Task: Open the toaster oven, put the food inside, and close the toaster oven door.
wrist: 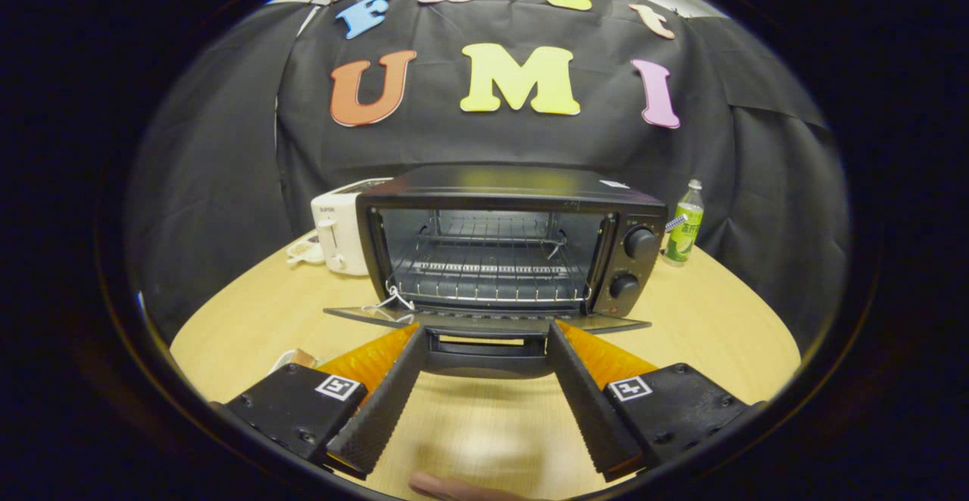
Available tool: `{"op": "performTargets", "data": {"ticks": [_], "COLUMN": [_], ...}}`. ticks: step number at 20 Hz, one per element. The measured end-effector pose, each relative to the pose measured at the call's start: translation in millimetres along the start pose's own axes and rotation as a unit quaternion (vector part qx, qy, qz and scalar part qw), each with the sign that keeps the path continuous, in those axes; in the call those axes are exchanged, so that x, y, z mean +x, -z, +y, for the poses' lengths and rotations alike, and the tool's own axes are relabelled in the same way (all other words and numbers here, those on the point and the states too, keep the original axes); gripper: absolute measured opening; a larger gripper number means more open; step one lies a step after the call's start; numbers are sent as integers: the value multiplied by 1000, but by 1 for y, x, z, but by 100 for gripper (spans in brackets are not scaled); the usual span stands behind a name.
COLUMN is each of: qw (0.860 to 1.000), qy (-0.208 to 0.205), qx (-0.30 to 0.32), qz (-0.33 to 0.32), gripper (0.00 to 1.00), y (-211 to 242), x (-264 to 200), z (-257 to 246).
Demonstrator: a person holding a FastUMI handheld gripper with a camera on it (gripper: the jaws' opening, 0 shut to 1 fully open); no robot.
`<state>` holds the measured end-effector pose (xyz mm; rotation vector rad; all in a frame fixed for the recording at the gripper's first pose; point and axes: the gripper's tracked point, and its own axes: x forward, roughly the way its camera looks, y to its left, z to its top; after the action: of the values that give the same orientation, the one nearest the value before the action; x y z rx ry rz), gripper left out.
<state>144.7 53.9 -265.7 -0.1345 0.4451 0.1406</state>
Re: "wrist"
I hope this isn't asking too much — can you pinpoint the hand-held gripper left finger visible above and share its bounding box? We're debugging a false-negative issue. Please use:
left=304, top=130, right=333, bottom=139
left=216, top=323, right=428, bottom=481

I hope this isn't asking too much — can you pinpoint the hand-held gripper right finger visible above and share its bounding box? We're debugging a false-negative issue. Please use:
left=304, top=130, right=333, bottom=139
left=545, top=319, right=765, bottom=483

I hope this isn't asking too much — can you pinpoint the black toaster oven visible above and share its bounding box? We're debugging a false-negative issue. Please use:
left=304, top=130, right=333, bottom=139
left=324, top=164, right=668, bottom=379

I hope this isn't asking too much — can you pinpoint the white pop-up toaster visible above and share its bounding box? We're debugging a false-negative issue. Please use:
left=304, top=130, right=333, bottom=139
left=310, top=178, right=394, bottom=276

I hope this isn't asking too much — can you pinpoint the green label plastic bottle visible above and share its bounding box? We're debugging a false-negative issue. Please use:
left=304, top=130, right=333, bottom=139
left=664, top=179, right=705, bottom=267

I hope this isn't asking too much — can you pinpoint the black backdrop cloth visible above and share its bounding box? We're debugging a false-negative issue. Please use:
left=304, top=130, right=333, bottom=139
left=125, top=0, right=852, bottom=350

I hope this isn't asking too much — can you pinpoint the metal oven wire rack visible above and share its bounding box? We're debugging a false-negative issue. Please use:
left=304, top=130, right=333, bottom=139
left=390, top=213, right=599, bottom=307

